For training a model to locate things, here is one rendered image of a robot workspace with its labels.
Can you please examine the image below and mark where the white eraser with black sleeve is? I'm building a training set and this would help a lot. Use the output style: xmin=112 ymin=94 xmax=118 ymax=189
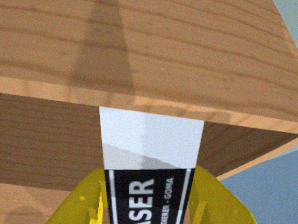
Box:
xmin=99 ymin=107 xmax=204 ymax=224

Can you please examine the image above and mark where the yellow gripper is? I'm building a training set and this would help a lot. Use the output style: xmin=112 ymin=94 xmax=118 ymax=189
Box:
xmin=45 ymin=165 xmax=257 ymax=224

